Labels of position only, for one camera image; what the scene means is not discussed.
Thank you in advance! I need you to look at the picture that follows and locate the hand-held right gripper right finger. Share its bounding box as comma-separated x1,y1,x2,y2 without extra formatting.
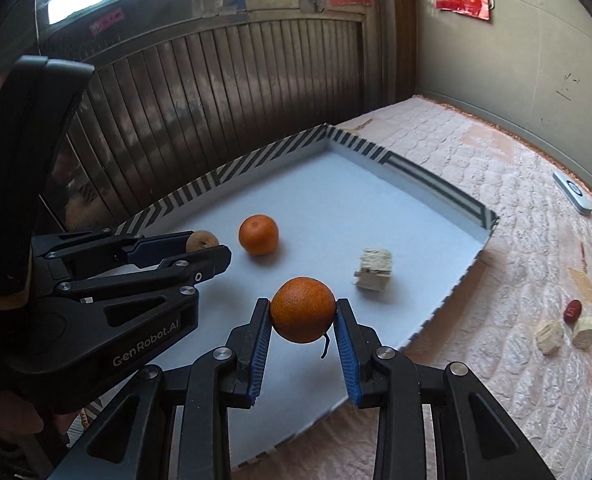
333,298,544,480

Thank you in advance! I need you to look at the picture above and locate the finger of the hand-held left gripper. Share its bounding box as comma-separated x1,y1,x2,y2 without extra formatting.
51,245,232,304
31,230,195,282

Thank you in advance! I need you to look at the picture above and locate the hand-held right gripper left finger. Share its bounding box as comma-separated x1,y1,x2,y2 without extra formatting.
46,298,272,480

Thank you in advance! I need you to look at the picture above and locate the brown round fruit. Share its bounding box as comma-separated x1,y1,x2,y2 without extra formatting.
185,230,220,254

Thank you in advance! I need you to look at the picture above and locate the large orange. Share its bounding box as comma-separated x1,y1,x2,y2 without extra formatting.
270,276,337,360

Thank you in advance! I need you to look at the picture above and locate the white striped-rim cardboard tray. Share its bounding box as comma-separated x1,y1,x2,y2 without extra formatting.
78,122,500,471

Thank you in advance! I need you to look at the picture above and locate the beige spongy chunk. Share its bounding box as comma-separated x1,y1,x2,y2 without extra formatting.
535,320,564,357
572,316,592,351
353,247,393,292

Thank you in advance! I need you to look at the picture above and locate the wooden slatted door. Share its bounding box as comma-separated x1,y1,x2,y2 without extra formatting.
0,7,372,241

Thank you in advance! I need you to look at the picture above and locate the pink quilted bedspread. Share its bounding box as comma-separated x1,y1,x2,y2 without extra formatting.
78,95,592,480

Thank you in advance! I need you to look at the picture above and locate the flat white electronic device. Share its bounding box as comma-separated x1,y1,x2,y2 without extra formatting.
552,171,592,216

